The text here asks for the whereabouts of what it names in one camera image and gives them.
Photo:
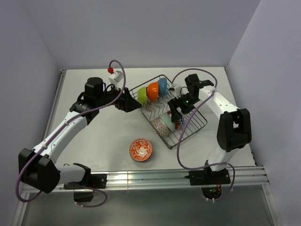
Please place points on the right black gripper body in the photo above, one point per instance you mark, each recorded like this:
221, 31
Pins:
186, 102

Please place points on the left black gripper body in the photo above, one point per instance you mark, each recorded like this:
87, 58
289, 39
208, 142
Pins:
109, 96

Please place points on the orange patterned bowl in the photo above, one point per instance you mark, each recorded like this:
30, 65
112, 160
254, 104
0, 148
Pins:
179, 124

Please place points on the brown patterned bowl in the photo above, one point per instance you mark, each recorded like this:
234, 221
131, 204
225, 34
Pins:
160, 127

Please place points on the orange bowl white inside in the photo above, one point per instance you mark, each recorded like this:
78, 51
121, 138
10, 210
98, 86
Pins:
152, 91

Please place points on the blue ceramic bowl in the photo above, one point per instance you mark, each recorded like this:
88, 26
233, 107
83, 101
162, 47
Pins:
162, 86

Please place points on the orange floral bowl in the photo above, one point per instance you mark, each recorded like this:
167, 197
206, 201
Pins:
140, 145

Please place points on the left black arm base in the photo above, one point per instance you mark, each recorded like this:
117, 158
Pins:
95, 184

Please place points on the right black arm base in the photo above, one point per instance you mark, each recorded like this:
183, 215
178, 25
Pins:
207, 177

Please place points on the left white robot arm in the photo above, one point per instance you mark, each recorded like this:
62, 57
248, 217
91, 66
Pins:
37, 167

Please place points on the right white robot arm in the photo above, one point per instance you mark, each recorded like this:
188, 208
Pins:
234, 127

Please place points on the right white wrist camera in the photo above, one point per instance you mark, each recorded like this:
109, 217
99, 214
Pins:
175, 90

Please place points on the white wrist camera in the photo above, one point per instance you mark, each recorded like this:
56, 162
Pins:
115, 77
175, 90

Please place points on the grey wire dish rack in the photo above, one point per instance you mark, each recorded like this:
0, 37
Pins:
154, 109

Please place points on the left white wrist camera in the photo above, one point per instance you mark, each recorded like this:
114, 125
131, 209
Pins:
115, 77

